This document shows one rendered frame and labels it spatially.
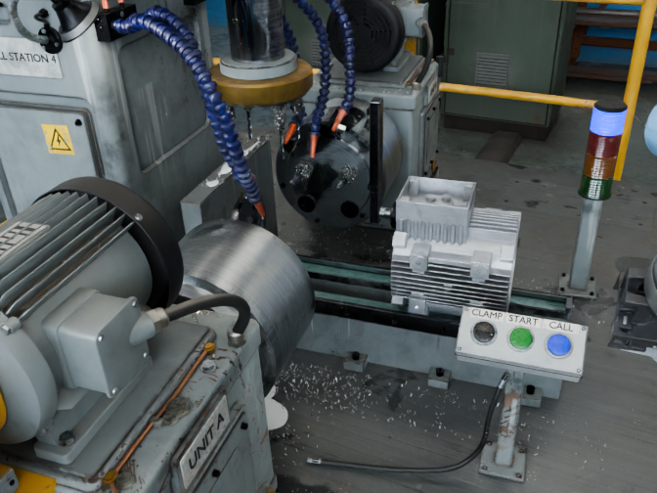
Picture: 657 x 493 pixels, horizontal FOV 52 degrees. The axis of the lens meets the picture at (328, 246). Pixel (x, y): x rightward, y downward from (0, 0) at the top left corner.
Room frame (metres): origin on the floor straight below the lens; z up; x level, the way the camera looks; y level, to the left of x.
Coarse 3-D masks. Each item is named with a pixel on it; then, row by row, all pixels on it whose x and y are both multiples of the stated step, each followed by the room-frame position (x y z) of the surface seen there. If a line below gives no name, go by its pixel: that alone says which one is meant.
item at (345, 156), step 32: (320, 128) 1.33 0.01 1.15; (352, 128) 1.32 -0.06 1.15; (384, 128) 1.39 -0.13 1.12; (288, 160) 1.35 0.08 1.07; (320, 160) 1.32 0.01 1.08; (352, 160) 1.30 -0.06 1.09; (384, 160) 1.31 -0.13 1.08; (288, 192) 1.36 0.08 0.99; (320, 192) 1.33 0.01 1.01; (352, 192) 1.30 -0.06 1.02; (384, 192) 1.29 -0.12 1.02; (320, 224) 1.33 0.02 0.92; (352, 224) 1.31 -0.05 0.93
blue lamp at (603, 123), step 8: (592, 112) 1.23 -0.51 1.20; (600, 112) 1.20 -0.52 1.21; (608, 112) 1.20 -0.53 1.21; (616, 112) 1.24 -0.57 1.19; (624, 112) 1.20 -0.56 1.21; (592, 120) 1.22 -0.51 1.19; (600, 120) 1.20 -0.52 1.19; (608, 120) 1.19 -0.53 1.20; (616, 120) 1.19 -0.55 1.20; (624, 120) 1.20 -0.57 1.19; (592, 128) 1.21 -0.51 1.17; (600, 128) 1.20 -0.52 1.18; (608, 128) 1.19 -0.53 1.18; (616, 128) 1.19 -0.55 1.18
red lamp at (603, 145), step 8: (592, 136) 1.21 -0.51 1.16; (600, 136) 1.20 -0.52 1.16; (608, 136) 1.19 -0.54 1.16; (616, 136) 1.19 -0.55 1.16; (592, 144) 1.21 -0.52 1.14; (600, 144) 1.20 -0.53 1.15; (608, 144) 1.19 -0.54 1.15; (616, 144) 1.19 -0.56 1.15; (592, 152) 1.21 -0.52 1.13; (600, 152) 1.19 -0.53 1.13; (608, 152) 1.19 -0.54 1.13; (616, 152) 1.20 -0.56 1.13
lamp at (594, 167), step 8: (584, 160) 1.23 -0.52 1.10; (592, 160) 1.20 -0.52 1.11; (600, 160) 1.19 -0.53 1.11; (608, 160) 1.19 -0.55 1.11; (616, 160) 1.20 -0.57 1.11; (584, 168) 1.22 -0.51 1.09; (592, 168) 1.20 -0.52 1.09; (600, 168) 1.19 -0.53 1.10; (608, 168) 1.19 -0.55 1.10; (592, 176) 1.20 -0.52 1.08; (600, 176) 1.19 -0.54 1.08; (608, 176) 1.19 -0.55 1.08
